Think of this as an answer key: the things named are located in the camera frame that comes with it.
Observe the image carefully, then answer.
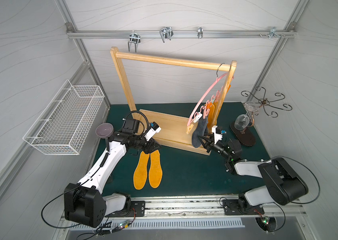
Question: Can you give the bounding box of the purple bowl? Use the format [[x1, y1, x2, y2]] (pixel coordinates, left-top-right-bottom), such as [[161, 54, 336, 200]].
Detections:
[[96, 123, 114, 139]]

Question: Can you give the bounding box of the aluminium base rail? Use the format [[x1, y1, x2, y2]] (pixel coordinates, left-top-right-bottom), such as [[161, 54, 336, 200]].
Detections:
[[60, 193, 307, 221]]

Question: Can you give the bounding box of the metal glass holder stand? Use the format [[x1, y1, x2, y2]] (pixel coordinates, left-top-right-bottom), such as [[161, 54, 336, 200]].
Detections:
[[229, 86, 293, 147]]

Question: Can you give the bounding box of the aluminium top rail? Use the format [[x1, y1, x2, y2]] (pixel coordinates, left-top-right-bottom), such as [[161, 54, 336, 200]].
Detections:
[[67, 28, 297, 40]]

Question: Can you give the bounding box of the wooden clothes rack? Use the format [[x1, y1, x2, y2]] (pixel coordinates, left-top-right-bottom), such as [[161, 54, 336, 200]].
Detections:
[[110, 46, 238, 156]]

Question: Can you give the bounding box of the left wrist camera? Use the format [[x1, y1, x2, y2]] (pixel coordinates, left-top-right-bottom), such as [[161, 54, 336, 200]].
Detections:
[[144, 122, 161, 141]]

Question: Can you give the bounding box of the dark grey insole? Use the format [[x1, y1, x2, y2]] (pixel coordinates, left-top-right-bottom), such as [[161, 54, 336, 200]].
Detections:
[[191, 117, 208, 148]]

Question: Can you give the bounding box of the white wire basket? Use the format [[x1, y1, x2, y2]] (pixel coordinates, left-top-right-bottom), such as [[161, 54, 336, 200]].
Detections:
[[23, 80, 105, 156]]

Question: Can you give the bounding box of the yellow insole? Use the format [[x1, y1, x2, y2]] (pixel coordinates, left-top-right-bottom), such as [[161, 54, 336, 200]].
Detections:
[[149, 150, 163, 189], [133, 152, 150, 190], [206, 103, 215, 128]]

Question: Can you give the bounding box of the pink plastic hanger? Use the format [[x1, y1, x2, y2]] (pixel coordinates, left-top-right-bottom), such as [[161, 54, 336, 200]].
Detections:
[[186, 61, 236, 130]]

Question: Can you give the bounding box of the white clothes peg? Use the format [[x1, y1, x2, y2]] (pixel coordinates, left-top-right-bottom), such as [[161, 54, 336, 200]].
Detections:
[[193, 112, 202, 123]]

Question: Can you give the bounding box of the metal hook clip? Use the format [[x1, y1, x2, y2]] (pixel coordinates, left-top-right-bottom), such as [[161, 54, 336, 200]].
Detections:
[[259, 27, 285, 39], [159, 27, 173, 43], [128, 33, 141, 53], [197, 27, 203, 39]]

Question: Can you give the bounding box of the wine glass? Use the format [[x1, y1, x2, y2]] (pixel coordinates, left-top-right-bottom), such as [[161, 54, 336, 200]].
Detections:
[[234, 102, 259, 131]]

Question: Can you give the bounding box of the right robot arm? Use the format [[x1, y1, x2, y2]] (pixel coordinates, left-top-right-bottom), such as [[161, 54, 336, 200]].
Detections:
[[198, 134, 309, 215]]

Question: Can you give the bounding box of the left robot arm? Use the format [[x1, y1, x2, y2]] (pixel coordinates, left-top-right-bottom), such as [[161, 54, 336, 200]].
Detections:
[[64, 119, 161, 227]]

